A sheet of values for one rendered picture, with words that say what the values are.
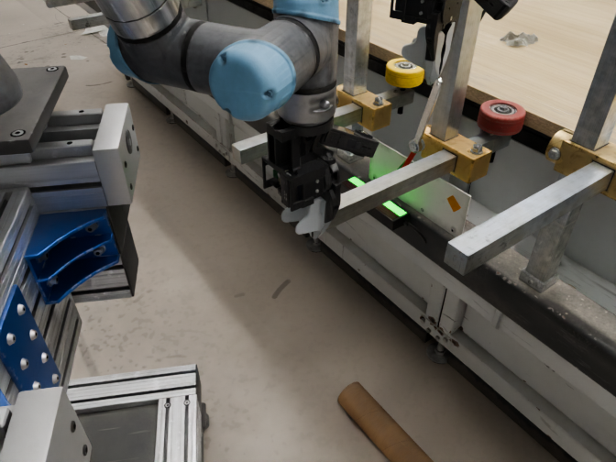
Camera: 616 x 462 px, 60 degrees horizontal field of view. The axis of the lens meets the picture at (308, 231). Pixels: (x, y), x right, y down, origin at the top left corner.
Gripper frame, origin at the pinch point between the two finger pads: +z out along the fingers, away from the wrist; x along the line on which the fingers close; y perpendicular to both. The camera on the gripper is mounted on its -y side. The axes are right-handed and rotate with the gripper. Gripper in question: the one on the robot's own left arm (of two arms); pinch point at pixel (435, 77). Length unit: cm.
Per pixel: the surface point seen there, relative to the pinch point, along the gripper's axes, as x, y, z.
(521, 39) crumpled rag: -51, 0, 10
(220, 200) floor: -57, 107, 101
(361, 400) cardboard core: -1, 7, 93
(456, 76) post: -6.3, -1.1, 1.9
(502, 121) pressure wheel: -13.0, -8.7, 10.7
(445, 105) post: -6.6, -0.2, 7.4
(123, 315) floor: 11, 90, 101
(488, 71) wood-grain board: -32.9, 0.9, 10.8
